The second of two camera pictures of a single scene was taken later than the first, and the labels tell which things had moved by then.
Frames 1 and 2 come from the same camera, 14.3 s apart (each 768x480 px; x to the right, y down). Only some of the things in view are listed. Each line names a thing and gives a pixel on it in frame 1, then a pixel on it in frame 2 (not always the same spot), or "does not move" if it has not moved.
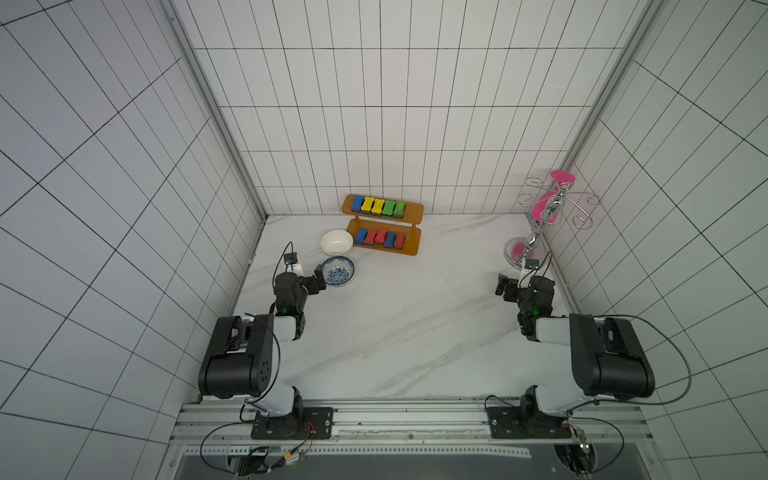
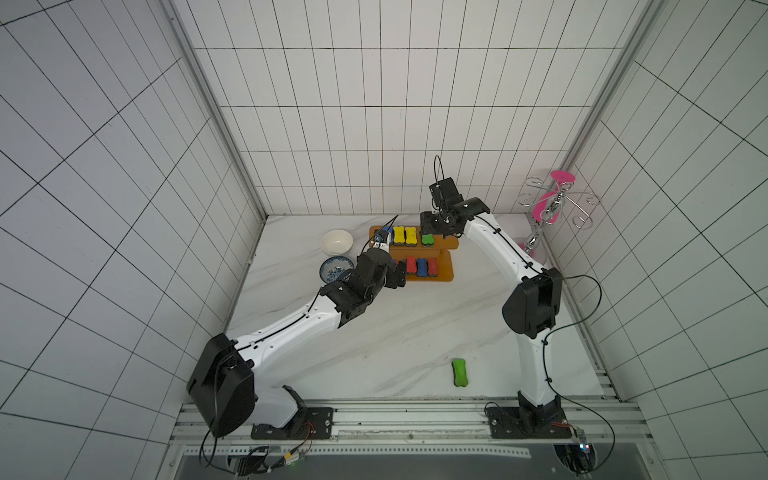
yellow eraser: (377, 206) -> (411, 236)
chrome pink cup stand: (547, 203) does not move
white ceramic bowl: (336, 242) does not move
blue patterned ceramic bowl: (338, 270) does not move
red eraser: (399, 241) -> (433, 268)
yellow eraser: (366, 206) -> (399, 234)
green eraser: (388, 207) -> (428, 240)
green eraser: (399, 209) -> (459, 372)
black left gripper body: (311, 285) -> (395, 277)
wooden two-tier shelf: (413, 216) -> (428, 257)
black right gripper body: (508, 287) -> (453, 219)
